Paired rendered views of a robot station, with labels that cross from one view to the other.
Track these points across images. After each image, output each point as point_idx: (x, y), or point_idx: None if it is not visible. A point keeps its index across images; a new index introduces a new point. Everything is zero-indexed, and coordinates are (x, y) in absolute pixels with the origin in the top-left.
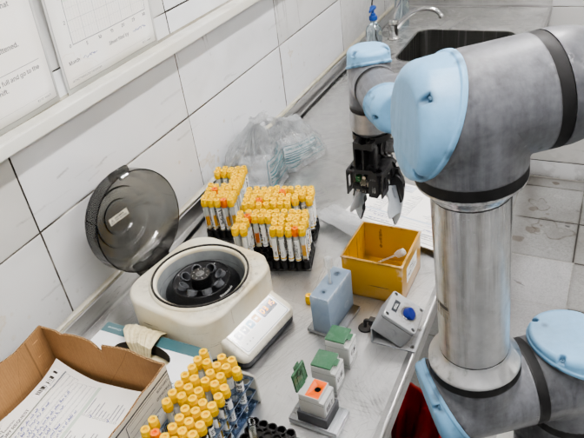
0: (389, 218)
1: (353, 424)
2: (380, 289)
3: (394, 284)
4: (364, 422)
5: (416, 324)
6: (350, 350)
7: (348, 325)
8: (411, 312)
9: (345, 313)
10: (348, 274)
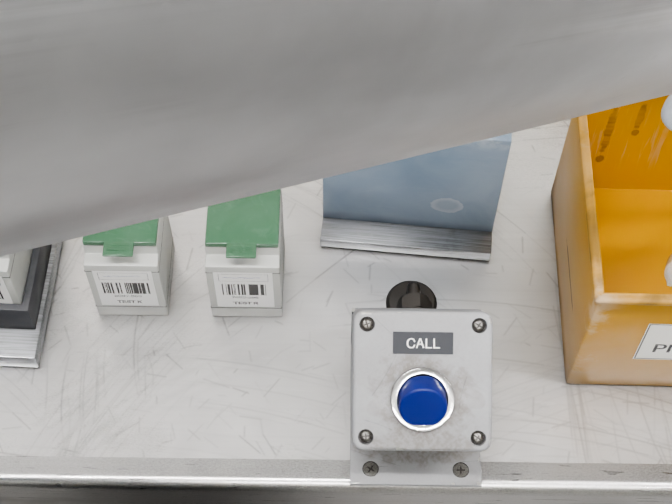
0: (665, 125)
1: (7, 389)
2: (568, 284)
3: (579, 316)
4: (20, 417)
5: (399, 442)
6: (223, 280)
7: (398, 252)
8: (423, 404)
9: (429, 221)
10: (493, 143)
